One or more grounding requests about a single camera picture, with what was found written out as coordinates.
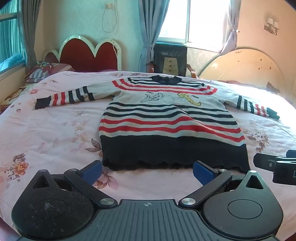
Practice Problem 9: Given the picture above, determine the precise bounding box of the bright window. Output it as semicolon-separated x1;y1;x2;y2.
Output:
158;0;232;50

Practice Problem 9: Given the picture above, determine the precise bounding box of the dark shiny ribbon bow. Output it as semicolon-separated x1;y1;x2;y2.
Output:
36;61;54;70

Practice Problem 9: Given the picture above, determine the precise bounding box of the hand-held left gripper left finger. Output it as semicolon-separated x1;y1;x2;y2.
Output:
32;160;118;208

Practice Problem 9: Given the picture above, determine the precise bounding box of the black leather armchair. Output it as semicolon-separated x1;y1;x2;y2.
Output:
147;42;197;79

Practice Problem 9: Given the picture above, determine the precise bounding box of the wall lamp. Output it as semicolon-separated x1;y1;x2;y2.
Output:
264;17;280;36

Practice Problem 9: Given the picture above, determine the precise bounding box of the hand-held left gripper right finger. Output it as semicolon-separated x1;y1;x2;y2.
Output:
179;160;264;208

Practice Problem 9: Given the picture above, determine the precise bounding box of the grey-blue curtain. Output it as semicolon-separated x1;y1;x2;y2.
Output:
220;0;241;55
17;0;37;73
137;0;172;73

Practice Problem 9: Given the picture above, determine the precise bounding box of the cream rounded headboard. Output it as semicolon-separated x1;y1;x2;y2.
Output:
198;47;287;93

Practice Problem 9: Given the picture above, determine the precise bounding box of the blue quilt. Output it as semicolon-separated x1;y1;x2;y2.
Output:
0;53;25;72

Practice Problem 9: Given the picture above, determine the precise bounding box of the white wall cable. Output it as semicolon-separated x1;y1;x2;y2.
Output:
102;2;119;70

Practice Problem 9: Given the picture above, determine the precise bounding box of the striped pillow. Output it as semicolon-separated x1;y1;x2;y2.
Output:
25;62;75;83

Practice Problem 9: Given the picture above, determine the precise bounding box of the orange printed cloth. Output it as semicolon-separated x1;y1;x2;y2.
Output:
0;85;27;112

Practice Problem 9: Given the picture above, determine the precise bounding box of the red scalloped headboard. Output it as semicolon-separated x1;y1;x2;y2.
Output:
44;35;123;72

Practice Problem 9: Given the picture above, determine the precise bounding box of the pink floral bed sheet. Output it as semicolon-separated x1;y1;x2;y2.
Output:
0;70;296;232

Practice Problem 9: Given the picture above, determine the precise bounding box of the striped knit sweater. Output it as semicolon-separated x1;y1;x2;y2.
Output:
35;75;280;173

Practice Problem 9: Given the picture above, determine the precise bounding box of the side window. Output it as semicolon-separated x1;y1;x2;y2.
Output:
0;0;25;73

